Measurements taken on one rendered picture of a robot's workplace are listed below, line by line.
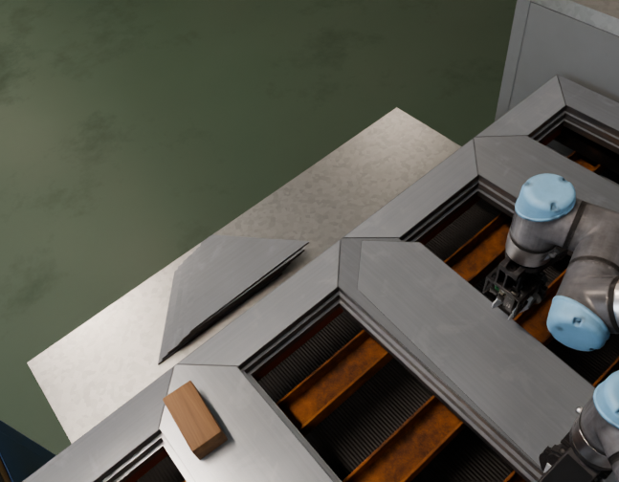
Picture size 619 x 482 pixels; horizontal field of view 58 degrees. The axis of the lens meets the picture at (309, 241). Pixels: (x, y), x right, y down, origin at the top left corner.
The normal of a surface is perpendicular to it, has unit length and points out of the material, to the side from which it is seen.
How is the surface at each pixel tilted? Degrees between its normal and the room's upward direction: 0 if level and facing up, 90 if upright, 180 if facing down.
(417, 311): 0
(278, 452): 0
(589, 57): 90
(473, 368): 0
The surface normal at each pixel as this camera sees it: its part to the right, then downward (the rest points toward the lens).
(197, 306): -0.12, -0.60
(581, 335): -0.52, 0.71
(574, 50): -0.76, 0.57
